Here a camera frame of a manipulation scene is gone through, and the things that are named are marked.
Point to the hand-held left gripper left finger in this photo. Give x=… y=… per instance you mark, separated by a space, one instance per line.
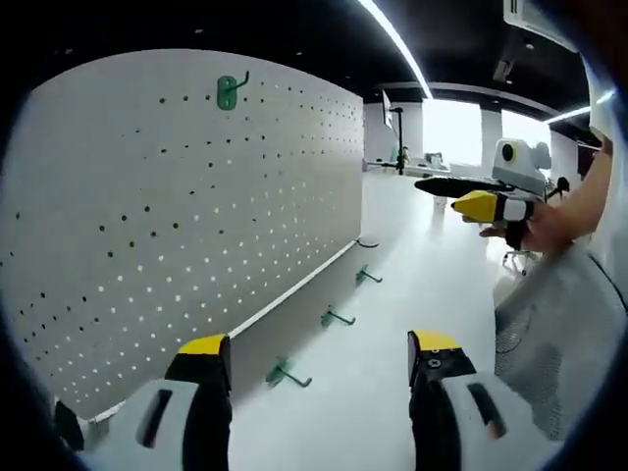
x=206 y=402

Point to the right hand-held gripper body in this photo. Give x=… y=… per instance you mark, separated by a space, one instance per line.
x=525 y=169

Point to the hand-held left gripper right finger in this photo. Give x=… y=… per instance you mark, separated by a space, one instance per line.
x=436 y=407

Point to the green hook assembly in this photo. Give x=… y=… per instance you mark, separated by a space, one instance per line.
x=336 y=318
x=367 y=276
x=226 y=93
x=287 y=373

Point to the white perforated mounting plate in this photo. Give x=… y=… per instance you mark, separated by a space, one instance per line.
x=172 y=221

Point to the person's right hand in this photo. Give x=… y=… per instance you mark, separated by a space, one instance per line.
x=549 y=230

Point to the office chair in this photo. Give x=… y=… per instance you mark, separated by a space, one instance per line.
x=520 y=260

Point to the monitor on black stand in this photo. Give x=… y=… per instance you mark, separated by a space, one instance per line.
x=400 y=142

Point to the ceiling light strip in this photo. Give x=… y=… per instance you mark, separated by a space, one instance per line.
x=402 y=49

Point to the ceiling air conditioner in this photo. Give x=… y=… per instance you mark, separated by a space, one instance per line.
x=539 y=17

